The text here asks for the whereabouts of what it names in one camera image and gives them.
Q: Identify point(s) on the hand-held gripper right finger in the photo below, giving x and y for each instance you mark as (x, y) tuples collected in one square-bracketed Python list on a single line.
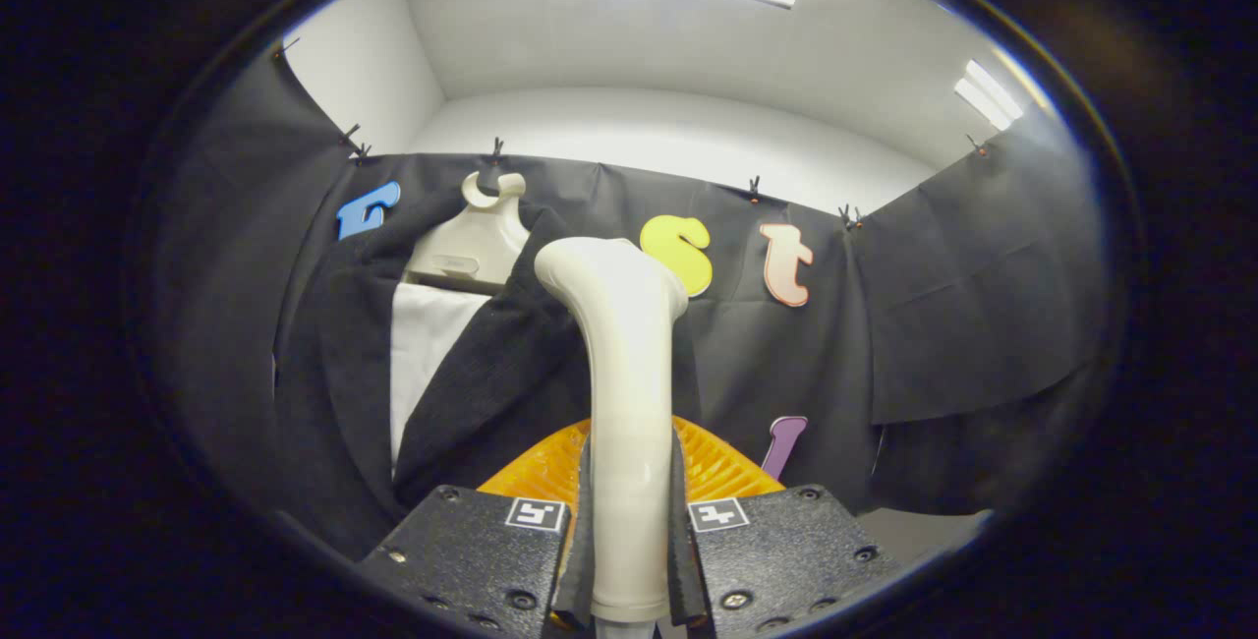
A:
[(786, 560)]

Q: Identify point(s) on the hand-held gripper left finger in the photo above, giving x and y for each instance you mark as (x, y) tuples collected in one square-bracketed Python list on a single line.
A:
[(472, 560)]

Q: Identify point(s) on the black suit jacket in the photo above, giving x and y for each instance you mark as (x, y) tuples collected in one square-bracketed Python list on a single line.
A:
[(334, 403)]

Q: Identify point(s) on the white shirt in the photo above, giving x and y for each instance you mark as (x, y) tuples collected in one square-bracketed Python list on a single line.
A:
[(423, 354)]

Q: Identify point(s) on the white garment steamer nozzle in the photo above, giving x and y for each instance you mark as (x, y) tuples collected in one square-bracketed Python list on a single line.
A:
[(629, 374)]

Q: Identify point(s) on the white steamer hanger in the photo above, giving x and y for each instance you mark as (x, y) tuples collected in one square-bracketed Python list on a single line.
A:
[(472, 246)]

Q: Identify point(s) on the black backdrop cloth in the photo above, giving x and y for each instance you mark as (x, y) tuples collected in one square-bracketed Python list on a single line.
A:
[(934, 324)]

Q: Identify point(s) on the small ceiling light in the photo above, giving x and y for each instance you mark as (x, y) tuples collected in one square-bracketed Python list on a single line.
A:
[(988, 96)]

